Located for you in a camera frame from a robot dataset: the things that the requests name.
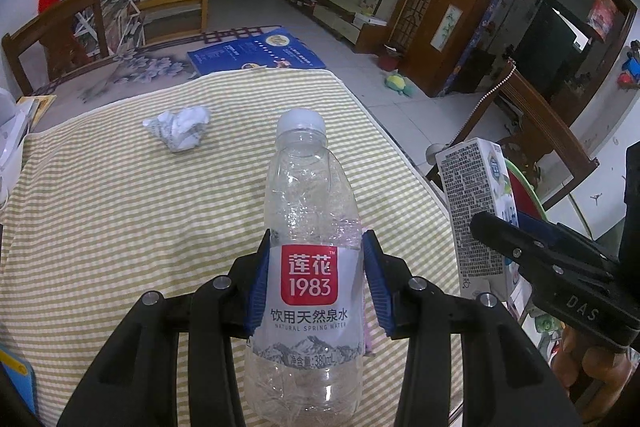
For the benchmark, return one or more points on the plush turtle toy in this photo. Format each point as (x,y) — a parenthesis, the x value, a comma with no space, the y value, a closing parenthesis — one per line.
(400,84)

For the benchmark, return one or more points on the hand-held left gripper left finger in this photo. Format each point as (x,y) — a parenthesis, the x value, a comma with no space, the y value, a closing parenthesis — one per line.
(257,287)

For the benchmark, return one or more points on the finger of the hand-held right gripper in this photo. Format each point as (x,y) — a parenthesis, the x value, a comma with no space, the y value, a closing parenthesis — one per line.
(537,224)
(520,252)

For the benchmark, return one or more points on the yellow wooden bench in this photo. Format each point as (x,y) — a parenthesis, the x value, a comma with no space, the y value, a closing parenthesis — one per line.
(172,7)

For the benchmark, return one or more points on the crumpled white paper ball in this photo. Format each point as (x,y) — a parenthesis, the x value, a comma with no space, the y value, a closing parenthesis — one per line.
(177,129)

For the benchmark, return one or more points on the yellow book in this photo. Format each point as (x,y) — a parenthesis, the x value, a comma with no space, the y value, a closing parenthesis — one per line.
(42,107)

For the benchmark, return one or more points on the clear plastic water bottle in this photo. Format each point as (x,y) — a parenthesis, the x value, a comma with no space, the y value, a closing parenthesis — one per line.
(305,187)

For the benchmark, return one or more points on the green plastic toy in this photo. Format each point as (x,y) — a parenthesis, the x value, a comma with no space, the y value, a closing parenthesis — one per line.
(546,326)

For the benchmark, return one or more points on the plain wooden chair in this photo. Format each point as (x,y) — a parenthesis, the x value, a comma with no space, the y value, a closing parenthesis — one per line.
(50,27)

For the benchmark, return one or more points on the blue and red toy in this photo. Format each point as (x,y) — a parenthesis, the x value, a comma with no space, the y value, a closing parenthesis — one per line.
(631,67)

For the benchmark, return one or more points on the red bin with green rim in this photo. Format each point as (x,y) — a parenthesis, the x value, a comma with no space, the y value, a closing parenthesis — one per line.
(525,202)

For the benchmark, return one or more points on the framed picture on cabinet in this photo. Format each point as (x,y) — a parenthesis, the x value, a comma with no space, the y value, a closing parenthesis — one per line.
(371,1)

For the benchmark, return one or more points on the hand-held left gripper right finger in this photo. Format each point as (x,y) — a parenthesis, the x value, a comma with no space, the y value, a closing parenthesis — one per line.
(376,287)

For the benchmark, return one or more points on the white book rack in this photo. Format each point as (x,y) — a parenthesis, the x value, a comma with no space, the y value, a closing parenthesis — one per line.
(117,7)

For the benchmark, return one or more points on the red paper lantern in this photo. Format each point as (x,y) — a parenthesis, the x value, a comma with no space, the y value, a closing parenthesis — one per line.
(602,16)

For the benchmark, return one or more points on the carved wooden chair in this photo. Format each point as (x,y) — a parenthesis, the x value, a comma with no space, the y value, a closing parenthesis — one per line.
(545,117)

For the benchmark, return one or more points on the blue patterned door curtain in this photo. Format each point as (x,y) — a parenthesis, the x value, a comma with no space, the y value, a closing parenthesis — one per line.
(492,32)

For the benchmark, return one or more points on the wooden television cabinet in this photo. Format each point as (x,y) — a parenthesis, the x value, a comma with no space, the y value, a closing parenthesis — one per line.
(340,14)

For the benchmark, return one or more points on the person's right hand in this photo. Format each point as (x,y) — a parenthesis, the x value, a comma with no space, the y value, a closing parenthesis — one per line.
(590,367)

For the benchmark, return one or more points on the short bamboo scroll picture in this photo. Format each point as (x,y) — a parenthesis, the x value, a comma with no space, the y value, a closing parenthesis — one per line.
(447,27)

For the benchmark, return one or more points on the yellow checked tablecloth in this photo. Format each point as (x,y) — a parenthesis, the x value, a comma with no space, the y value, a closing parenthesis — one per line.
(125,232)

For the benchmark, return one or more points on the white milk carton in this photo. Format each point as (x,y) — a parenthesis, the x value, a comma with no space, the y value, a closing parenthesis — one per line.
(470,207)

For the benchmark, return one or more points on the round white floor base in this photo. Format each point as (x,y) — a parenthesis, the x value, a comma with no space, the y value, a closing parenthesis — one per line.
(437,153)

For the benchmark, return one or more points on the small red waste bin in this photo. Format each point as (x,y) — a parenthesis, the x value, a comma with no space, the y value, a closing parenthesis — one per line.
(391,57)

